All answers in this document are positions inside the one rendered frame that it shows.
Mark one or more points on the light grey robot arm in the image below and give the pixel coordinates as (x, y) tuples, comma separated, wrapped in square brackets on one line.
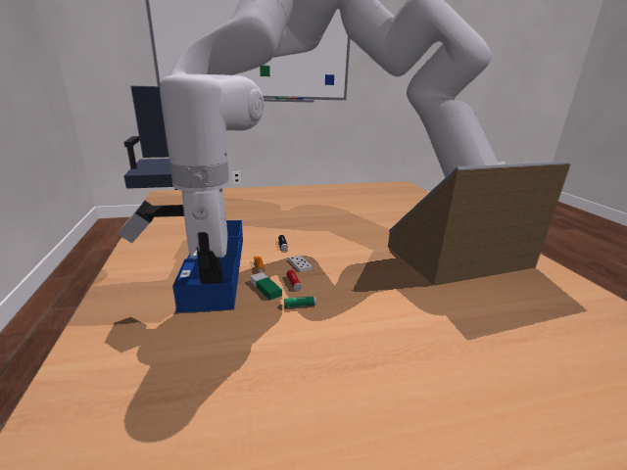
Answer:
[(197, 110)]

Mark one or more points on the black aa battery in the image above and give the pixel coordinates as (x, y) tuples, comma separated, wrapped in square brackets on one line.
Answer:
[(283, 243)]

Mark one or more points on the white domino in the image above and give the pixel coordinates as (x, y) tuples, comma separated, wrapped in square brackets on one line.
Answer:
[(300, 263)]

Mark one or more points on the green and white eraser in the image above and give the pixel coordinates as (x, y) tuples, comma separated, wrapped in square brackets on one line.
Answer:
[(266, 286)]

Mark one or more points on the red aa battery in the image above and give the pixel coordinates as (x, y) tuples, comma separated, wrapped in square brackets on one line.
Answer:
[(294, 280)]

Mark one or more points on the orange battery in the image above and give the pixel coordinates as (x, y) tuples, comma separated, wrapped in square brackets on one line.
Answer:
[(259, 263)]

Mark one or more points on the green aa battery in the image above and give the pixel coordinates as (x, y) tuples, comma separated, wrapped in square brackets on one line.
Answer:
[(303, 301)]

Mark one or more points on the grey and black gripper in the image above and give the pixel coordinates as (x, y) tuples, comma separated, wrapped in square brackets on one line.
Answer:
[(206, 230)]

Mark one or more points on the blue three-compartment bin rack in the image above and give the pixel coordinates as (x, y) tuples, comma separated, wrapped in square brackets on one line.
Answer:
[(190, 295)]

